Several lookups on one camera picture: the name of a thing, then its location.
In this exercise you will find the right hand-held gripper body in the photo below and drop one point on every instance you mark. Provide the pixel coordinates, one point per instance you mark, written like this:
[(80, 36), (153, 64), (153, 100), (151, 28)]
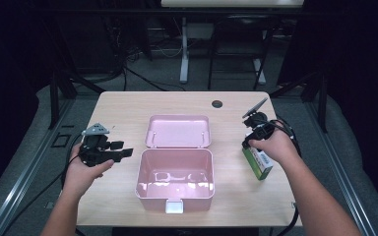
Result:
[(261, 126)]

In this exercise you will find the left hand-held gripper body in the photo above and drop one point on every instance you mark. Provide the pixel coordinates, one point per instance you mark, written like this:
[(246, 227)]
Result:
[(93, 150)]

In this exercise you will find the green white medicine box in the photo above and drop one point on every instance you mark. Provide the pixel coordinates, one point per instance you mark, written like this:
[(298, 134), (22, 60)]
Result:
[(259, 166)]

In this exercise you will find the person's left hand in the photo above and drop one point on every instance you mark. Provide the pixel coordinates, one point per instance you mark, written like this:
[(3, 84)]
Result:
[(80, 173)]

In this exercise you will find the person's right hand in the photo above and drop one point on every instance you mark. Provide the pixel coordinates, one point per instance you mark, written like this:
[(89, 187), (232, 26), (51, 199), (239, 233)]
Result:
[(280, 147)]

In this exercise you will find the round black table grommet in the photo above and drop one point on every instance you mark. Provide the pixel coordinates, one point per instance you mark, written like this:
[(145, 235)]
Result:
[(217, 104)]

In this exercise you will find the black metal stand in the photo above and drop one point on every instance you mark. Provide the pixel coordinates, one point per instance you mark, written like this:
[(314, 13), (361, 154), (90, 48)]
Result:
[(323, 105), (54, 98)]

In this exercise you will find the black chair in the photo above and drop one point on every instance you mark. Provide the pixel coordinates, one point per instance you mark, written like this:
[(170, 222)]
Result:
[(239, 32)]

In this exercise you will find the dark cabinet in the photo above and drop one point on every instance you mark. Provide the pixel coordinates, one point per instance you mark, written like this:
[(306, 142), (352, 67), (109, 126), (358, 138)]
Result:
[(88, 42)]

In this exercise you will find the white desk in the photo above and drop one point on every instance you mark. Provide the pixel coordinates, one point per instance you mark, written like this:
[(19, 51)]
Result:
[(184, 49)]

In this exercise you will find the black metal crossbar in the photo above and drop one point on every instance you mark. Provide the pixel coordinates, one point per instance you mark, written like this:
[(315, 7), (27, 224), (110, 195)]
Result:
[(111, 12)]

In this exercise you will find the aluminium floor rail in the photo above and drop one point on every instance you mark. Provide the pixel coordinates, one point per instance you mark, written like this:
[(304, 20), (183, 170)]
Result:
[(341, 170), (29, 170)]

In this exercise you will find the grey metal table bracket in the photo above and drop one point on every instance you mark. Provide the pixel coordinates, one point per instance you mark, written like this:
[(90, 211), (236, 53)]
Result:
[(49, 205), (293, 205)]

